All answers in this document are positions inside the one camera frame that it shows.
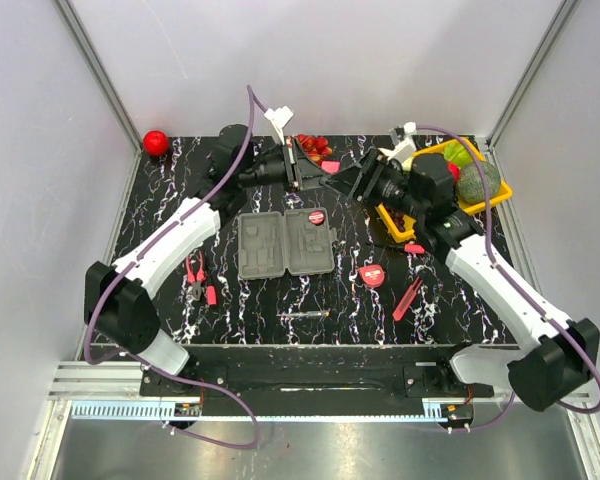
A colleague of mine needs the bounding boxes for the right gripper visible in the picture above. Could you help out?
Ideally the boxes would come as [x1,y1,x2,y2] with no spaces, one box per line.
[320,147,426,221]

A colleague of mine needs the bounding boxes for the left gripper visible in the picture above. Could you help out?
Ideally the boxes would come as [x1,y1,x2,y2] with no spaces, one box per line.
[239,137,329,195]

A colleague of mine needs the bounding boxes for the red hex key set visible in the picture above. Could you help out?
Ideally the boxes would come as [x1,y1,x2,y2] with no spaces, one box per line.
[321,160,340,174]

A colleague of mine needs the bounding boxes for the grey plastic tool case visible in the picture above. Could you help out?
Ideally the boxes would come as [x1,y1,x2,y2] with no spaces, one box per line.
[238,207,336,280]

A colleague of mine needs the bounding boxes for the red tape measure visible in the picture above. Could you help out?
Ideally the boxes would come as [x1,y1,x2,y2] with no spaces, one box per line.
[358,264,386,288]

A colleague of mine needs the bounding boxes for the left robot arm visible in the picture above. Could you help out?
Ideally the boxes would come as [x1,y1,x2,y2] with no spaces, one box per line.
[84,124,326,395]

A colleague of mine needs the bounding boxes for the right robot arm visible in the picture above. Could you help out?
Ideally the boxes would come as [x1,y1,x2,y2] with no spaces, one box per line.
[320,149,600,412]

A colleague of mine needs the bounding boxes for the red cherry bunch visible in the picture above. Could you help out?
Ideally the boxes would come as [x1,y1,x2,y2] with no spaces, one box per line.
[295,134,333,164]

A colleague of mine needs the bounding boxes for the white green leek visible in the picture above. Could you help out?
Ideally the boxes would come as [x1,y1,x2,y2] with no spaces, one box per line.
[402,156,414,172]

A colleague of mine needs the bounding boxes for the dark red grape bunch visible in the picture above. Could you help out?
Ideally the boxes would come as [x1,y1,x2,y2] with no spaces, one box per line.
[388,210,414,232]

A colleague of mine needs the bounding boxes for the red apple in tray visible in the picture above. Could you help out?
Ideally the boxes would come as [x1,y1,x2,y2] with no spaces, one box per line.
[447,163,460,182]

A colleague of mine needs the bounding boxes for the green leafy vegetable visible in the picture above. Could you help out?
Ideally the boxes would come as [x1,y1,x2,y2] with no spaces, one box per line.
[443,140,473,169]

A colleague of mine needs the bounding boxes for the green cantaloupe melon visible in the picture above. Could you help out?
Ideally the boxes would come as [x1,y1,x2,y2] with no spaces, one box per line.
[456,162,501,205]

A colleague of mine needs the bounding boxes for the red utility knife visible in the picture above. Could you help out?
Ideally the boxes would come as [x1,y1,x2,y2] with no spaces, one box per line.
[392,276,423,322]

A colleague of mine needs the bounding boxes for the clear test pen screwdriver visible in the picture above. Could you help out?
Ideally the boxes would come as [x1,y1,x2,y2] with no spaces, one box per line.
[276,310,330,319]

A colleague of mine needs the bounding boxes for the red apple in corner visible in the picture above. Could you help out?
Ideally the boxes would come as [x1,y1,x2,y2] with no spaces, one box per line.
[143,130,170,157]

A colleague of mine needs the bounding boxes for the red handled pliers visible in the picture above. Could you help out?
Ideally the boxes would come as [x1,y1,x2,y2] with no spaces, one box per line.
[185,251,206,301]

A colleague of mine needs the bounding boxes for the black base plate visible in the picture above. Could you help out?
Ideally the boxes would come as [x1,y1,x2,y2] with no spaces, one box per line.
[79,343,521,419]

